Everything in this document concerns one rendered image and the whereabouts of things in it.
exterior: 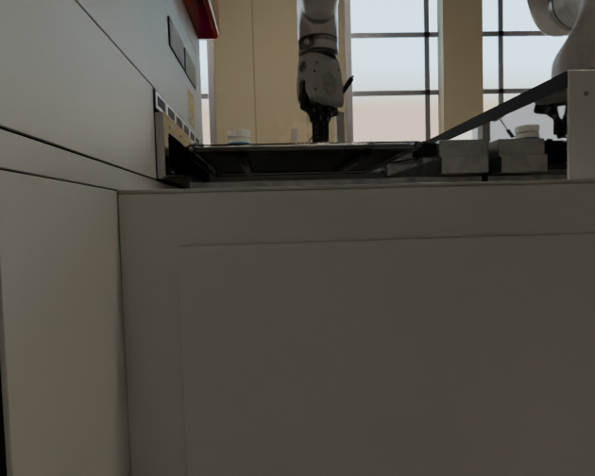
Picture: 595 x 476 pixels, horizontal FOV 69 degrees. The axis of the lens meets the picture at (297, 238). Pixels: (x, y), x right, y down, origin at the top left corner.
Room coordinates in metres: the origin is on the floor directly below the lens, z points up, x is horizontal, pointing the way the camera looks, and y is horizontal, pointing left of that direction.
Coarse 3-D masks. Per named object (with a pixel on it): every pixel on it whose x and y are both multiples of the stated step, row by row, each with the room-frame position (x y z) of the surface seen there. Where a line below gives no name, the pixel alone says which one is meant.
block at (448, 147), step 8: (440, 144) 0.72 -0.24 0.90; (448, 144) 0.72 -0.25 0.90; (456, 144) 0.72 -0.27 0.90; (464, 144) 0.72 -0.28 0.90; (472, 144) 0.72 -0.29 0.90; (480, 144) 0.72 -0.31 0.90; (440, 152) 0.72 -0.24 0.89; (448, 152) 0.72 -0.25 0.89; (456, 152) 0.72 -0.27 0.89; (464, 152) 0.72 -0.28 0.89; (472, 152) 0.72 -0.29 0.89; (480, 152) 0.72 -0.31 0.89
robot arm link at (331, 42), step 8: (304, 40) 0.88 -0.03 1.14; (312, 40) 0.87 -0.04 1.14; (320, 40) 0.87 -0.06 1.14; (328, 40) 0.88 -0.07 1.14; (336, 40) 0.89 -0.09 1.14; (304, 48) 0.89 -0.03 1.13; (312, 48) 0.88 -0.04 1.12; (320, 48) 0.88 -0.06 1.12; (328, 48) 0.89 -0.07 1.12; (336, 48) 0.89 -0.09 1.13
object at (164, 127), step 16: (160, 112) 0.62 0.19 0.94; (160, 128) 0.62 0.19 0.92; (176, 128) 0.70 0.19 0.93; (160, 144) 0.62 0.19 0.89; (176, 144) 0.75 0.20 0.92; (160, 160) 0.62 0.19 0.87; (160, 176) 0.62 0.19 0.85; (176, 176) 0.68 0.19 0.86; (192, 176) 0.83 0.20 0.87; (208, 176) 1.05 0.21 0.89
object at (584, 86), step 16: (576, 80) 0.54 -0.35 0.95; (592, 80) 0.54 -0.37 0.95; (576, 96) 0.54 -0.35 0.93; (592, 96) 0.54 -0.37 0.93; (576, 112) 0.54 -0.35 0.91; (592, 112) 0.54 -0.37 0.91; (576, 128) 0.54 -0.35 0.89; (592, 128) 0.54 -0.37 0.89; (576, 144) 0.54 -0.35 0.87; (592, 144) 0.54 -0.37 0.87; (576, 160) 0.54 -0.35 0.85; (592, 160) 0.54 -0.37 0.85; (576, 176) 0.54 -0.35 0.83; (592, 176) 0.54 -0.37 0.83
